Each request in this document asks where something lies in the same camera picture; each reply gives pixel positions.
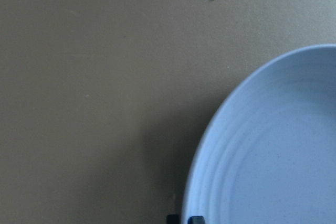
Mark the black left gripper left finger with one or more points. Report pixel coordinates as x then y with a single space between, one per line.
173 219

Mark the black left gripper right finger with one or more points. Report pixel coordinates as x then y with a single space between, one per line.
196 220

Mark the blue round plate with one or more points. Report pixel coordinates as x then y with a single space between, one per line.
268 154

